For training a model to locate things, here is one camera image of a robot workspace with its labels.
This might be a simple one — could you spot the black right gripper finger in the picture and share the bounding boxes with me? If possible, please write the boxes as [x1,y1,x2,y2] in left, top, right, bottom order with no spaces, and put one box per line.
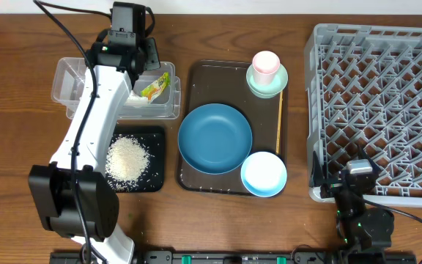
[309,151,324,187]
[357,144,381,172]

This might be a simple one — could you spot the green yellow snack wrapper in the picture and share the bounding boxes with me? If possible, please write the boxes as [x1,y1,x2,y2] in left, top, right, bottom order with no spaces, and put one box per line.
[140,72,170,103]

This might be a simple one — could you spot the white tissue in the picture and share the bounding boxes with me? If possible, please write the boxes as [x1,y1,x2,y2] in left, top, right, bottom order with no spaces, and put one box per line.
[125,91,149,107]

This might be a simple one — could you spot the light blue small bowl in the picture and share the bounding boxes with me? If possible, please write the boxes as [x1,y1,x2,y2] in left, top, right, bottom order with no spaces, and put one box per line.
[240,151,287,198]

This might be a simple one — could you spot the dark blue plate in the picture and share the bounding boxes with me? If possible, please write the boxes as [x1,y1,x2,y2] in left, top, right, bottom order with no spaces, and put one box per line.
[177,103,253,175]

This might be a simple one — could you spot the white rice pile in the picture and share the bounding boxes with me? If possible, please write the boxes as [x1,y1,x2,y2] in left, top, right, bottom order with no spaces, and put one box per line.
[104,133,163,191]

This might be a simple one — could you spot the pink plastic cup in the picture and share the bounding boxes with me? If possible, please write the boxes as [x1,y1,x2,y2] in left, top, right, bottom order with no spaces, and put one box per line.
[252,51,281,85]

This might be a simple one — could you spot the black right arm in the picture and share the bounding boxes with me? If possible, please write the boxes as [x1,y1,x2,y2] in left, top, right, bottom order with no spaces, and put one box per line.
[311,149,394,252]

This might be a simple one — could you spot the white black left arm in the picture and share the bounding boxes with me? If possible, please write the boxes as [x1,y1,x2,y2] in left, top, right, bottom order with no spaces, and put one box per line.
[29,32,160,263]

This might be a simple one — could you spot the grey dishwasher rack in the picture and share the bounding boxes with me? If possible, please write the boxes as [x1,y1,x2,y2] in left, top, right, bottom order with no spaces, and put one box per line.
[304,23,422,208]

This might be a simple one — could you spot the clear plastic bin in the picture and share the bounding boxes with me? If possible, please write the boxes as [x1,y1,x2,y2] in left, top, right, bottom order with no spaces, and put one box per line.
[51,57,181,120]

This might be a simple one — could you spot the dark brown serving tray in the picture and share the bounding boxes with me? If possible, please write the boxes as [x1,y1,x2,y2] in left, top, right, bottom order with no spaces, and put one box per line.
[177,60,286,197]

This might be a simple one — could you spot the wooden chopstick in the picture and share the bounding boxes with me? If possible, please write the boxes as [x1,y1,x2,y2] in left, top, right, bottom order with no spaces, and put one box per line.
[275,92,284,155]

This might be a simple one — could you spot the black rectangular tray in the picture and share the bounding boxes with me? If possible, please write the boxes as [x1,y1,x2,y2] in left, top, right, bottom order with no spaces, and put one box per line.
[100,125,167,194]

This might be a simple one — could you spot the mint green bowl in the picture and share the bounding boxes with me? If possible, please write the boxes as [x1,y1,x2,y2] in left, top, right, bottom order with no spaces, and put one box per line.
[245,65,289,99]

